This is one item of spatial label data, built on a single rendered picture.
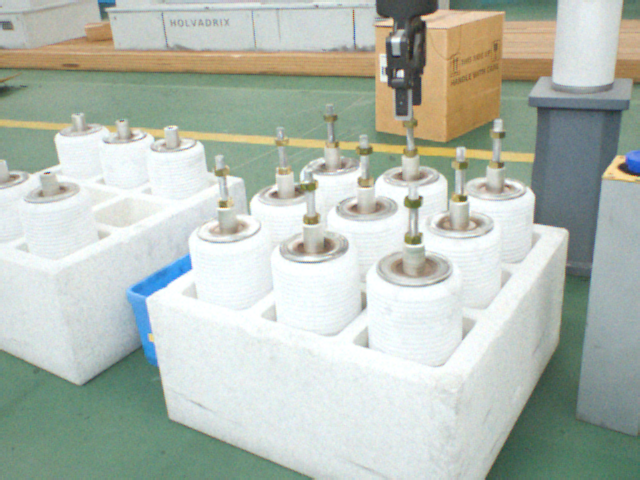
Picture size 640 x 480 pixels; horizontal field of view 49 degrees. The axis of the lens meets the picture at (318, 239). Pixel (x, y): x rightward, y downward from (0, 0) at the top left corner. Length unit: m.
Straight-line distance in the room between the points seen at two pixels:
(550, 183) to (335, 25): 1.82
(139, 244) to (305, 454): 0.41
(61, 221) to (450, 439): 0.59
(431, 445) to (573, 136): 0.62
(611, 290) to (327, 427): 0.34
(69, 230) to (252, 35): 2.14
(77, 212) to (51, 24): 2.99
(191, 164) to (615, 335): 0.67
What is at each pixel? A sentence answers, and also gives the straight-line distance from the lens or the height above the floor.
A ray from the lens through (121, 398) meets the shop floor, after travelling 1.00.
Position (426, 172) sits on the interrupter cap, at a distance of 0.95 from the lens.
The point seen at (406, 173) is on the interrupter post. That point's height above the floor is 0.26.
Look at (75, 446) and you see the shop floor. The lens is 0.95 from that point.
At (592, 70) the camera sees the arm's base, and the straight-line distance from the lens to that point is 1.16.
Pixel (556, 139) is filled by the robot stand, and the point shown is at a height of 0.23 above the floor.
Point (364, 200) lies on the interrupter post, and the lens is 0.82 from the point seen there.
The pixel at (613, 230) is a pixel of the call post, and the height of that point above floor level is 0.26.
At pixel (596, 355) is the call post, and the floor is 0.10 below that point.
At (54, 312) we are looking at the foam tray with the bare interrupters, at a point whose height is 0.12.
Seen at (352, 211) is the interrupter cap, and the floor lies 0.25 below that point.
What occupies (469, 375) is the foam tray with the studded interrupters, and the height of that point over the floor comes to 0.18.
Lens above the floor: 0.57
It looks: 25 degrees down
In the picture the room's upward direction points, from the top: 4 degrees counter-clockwise
